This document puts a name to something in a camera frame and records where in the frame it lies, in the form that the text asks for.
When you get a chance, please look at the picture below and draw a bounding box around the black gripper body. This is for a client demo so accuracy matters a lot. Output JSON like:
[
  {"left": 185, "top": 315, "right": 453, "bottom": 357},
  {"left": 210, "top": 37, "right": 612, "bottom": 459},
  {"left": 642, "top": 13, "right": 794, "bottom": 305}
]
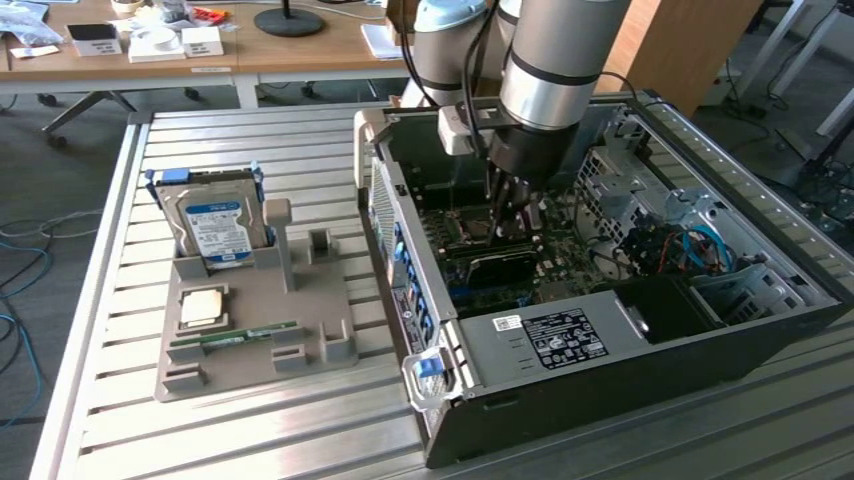
[{"left": 486, "top": 122, "right": 582, "bottom": 187}]

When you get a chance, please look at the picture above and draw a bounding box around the green graphics card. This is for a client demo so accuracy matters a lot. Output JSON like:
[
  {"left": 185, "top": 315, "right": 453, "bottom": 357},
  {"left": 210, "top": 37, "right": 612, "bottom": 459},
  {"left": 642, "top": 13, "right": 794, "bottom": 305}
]
[{"left": 464, "top": 249, "right": 540, "bottom": 297}]

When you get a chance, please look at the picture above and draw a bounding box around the CPU socket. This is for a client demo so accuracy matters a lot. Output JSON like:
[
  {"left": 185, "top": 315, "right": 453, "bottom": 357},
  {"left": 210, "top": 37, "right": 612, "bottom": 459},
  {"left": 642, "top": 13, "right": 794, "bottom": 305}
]
[{"left": 445, "top": 205, "right": 500, "bottom": 245}]

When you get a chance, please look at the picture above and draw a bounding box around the metal disk bay cage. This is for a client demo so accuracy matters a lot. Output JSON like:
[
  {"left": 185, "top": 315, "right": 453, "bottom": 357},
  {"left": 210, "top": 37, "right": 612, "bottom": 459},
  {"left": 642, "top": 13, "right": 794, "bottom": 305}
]
[{"left": 573, "top": 144, "right": 680, "bottom": 246}]

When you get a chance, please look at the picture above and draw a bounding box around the green motherboard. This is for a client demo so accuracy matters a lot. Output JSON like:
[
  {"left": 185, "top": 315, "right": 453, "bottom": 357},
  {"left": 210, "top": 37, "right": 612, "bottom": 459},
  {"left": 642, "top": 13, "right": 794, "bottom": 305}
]
[{"left": 417, "top": 174, "right": 620, "bottom": 321}]

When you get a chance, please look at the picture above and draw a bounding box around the wooden cabinet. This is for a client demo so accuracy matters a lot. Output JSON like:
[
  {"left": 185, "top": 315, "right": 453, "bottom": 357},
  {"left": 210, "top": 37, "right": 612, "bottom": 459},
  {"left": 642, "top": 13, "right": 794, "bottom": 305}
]
[{"left": 600, "top": 0, "right": 766, "bottom": 117}]

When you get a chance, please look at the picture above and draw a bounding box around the grey power supply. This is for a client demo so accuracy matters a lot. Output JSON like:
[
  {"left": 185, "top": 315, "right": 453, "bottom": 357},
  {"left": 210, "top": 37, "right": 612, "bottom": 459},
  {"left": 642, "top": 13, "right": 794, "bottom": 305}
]
[{"left": 457, "top": 292, "right": 653, "bottom": 392}]

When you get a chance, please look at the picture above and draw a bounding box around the white paper stack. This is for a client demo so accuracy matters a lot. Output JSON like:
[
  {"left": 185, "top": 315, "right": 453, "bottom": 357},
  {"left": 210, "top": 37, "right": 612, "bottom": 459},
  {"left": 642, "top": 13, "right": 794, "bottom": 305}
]
[{"left": 359, "top": 22, "right": 410, "bottom": 62}]

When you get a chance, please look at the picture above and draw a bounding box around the blue case latch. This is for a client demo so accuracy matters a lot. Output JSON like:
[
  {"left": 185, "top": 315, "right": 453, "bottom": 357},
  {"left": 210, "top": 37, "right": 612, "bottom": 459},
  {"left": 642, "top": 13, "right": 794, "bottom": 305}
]
[{"left": 413, "top": 355, "right": 448, "bottom": 380}]

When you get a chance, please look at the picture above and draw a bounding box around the black open PC case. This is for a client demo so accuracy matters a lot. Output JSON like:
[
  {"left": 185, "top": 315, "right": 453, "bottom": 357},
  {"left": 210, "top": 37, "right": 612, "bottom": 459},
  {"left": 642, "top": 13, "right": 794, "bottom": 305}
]
[{"left": 353, "top": 89, "right": 854, "bottom": 469}]

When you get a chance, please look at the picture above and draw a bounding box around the grey parts rack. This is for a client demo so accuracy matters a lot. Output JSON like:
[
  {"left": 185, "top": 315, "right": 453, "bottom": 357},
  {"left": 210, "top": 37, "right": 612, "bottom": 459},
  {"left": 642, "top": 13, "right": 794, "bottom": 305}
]
[{"left": 153, "top": 197, "right": 362, "bottom": 405}]

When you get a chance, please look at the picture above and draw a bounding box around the hard disk with blue carrier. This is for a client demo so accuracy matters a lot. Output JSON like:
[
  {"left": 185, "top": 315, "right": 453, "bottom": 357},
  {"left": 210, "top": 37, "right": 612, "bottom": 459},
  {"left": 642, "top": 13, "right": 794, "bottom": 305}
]
[{"left": 142, "top": 162, "right": 279, "bottom": 272}]

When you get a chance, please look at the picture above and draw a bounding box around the black lamp base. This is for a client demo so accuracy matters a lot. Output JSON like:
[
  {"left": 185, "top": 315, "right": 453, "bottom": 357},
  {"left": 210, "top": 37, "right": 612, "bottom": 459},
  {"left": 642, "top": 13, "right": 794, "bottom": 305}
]
[{"left": 253, "top": 0, "right": 329, "bottom": 37}]

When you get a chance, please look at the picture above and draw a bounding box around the green RAM stick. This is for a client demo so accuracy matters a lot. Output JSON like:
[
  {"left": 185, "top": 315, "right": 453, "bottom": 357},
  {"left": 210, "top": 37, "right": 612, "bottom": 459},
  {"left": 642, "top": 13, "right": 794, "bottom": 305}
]
[{"left": 166, "top": 319, "right": 301, "bottom": 350}]

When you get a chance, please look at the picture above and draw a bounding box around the silver CPU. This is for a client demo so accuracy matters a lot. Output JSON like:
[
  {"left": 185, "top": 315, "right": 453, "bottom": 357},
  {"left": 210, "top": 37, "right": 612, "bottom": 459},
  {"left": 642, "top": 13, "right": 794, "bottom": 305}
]
[{"left": 177, "top": 287, "right": 227, "bottom": 330}]

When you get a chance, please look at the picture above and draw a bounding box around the plain white box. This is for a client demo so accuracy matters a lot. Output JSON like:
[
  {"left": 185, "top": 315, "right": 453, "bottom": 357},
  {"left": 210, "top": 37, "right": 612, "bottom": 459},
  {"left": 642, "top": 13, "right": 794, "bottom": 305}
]
[{"left": 181, "top": 25, "right": 223, "bottom": 59}]

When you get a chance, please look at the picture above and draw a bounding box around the red object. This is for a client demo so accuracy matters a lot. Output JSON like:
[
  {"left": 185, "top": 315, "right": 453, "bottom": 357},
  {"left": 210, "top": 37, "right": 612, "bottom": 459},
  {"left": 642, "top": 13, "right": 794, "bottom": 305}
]
[{"left": 193, "top": 4, "right": 235, "bottom": 29}]

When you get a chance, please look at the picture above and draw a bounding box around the white box with round part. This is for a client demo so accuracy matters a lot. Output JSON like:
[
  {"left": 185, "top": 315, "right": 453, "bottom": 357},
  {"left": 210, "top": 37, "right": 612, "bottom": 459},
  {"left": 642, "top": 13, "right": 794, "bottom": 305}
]
[{"left": 126, "top": 25, "right": 187, "bottom": 64}]

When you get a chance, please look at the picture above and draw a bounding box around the wooden desk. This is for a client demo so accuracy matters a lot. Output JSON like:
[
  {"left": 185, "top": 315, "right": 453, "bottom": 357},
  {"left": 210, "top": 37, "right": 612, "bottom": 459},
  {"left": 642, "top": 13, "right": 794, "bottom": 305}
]
[{"left": 0, "top": 0, "right": 429, "bottom": 96}]

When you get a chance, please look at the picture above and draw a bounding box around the white box with black top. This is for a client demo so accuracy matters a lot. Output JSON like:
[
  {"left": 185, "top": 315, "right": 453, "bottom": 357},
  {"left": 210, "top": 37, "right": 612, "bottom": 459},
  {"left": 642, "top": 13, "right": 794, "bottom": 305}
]
[{"left": 65, "top": 22, "right": 126, "bottom": 57}]

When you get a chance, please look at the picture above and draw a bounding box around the small white card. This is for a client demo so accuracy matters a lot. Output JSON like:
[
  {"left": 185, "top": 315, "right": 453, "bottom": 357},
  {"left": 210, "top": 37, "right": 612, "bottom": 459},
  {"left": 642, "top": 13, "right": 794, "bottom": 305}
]
[{"left": 7, "top": 44, "right": 62, "bottom": 60}]

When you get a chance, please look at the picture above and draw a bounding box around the clear plastic bag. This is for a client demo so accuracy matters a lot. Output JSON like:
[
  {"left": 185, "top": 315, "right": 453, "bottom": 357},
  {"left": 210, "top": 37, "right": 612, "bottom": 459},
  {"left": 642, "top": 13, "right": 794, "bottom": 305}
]
[{"left": 0, "top": 2, "right": 67, "bottom": 47}]

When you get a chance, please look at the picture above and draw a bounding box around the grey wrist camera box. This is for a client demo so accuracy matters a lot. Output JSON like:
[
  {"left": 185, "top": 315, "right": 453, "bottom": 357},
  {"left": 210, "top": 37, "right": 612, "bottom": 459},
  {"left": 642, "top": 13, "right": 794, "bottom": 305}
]
[{"left": 437, "top": 104, "right": 496, "bottom": 157}]

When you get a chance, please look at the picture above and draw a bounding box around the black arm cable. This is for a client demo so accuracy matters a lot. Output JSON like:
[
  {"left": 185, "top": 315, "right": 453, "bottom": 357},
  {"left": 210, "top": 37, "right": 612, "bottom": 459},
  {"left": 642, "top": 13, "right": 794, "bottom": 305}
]
[{"left": 398, "top": 0, "right": 513, "bottom": 157}]

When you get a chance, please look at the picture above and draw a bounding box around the blue disk wire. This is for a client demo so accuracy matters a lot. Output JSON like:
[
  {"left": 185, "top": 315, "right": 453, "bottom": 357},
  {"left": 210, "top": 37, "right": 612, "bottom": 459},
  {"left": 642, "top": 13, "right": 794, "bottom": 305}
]
[{"left": 680, "top": 224, "right": 737, "bottom": 275}]

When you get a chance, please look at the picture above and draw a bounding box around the white floor cable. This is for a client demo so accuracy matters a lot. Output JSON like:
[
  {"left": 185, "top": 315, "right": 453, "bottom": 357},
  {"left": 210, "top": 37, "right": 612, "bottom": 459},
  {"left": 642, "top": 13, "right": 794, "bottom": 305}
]
[{"left": 0, "top": 208, "right": 106, "bottom": 240}]

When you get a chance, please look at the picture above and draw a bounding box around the blue floor cable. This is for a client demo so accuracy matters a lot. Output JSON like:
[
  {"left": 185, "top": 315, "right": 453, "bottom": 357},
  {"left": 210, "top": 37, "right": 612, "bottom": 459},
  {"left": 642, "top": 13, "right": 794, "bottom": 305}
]
[{"left": 0, "top": 239, "right": 54, "bottom": 431}]

